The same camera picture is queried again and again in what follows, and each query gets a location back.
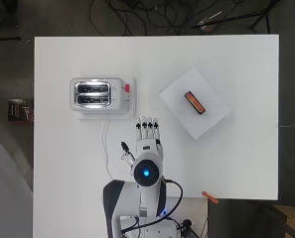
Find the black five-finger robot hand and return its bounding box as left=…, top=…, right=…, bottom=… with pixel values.
left=134, top=116, right=164, bottom=164

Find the large white flat box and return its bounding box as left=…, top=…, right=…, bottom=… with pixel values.
left=159, top=65, right=233, bottom=141

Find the black rectangular block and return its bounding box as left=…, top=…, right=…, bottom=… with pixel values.
left=183, top=90, right=208, bottom=116

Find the orange clamp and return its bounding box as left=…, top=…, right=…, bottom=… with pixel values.
left=201, top=190, right=220, bottom=204

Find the dark printed box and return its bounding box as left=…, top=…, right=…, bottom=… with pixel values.
left=7, top=98, right=35, bottom=123

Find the wooden box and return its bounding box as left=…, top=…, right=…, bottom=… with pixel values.
left=271, top=204, right=295, bottom=238

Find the black tripod stand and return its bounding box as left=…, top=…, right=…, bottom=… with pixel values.
left=191, top=0, right=282, bottom=35

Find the black bar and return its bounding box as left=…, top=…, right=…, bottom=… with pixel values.
left=0, top=36, right=22, bottom=43

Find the black camera cable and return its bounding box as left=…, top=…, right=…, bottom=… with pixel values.
left=120, top=150, right=135, bottom=169

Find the white toaster cable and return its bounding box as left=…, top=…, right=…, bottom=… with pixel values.
left=101, top=118, right=117, bottom=181

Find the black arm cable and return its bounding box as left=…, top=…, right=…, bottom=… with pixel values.
left=120, top=178, right=185, bottom=234

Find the black floor cable bundle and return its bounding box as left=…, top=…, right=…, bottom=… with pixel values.
left=87, top=0, right=196, bottom=37

